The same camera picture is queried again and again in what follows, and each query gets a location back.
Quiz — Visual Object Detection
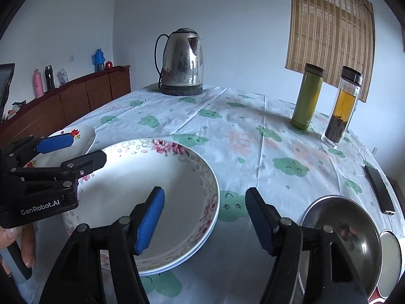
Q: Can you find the green thermos bottle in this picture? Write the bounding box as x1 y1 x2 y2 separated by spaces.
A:
290 63 325 131

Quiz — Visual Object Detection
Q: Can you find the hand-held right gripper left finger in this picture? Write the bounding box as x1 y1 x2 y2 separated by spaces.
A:
33 186 166 304

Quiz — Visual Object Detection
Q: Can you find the person's left hand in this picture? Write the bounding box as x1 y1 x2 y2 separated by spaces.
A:
0 223 38 268

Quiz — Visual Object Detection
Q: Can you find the stainless steel electric kettle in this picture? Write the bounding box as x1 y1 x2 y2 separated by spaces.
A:
154 28 205 91

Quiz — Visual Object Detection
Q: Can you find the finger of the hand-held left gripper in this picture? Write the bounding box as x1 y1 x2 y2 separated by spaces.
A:
0 133 75 172
13 150 107 187

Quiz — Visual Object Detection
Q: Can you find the glass tea bottle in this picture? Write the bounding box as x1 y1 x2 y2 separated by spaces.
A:
320 66 363 149

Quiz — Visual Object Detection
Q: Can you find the small round lid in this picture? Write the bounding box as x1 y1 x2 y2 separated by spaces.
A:
378 230 403 298

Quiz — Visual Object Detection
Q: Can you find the large floral white bowl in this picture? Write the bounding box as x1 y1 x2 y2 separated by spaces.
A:
63 138 220 268

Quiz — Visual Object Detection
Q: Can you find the bamboo window blind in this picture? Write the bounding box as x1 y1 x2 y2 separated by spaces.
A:
285 0 375 103

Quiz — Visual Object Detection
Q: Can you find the black smartphone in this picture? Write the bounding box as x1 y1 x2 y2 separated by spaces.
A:
363 164 396 215

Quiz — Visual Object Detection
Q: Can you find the pink thermos flask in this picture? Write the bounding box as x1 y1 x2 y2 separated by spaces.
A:
32 69 45 99

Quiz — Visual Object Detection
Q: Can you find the black drink bottle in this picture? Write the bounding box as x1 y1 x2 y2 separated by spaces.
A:
45 65 55 92

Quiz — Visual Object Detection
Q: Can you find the black kettle base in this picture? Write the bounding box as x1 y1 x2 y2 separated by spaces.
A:
158 82 204 96

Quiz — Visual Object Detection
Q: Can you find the white plate with red flowers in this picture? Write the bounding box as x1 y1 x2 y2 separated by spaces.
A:
28 125 96 168

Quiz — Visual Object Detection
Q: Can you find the red bowl with white interior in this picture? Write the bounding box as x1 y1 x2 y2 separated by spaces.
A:
364 287 394 304

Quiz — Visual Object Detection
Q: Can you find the brown wooden sideboard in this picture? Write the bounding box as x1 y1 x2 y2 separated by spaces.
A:
0 65 131 140

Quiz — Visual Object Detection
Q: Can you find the white tablecloth with green prints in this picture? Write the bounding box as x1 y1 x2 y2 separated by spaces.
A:
19 84 402 304

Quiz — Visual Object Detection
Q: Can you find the blue thermos jug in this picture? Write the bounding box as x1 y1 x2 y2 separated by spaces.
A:
92 49 105 72

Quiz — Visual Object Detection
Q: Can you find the large pink floral plate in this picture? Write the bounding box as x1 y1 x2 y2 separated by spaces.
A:
98 196 220 277

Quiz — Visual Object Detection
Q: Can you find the dark flat screen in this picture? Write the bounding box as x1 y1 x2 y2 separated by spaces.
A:
0 63 15 118

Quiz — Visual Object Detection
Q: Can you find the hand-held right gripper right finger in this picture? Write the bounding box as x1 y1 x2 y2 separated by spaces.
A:
245 187 369 304

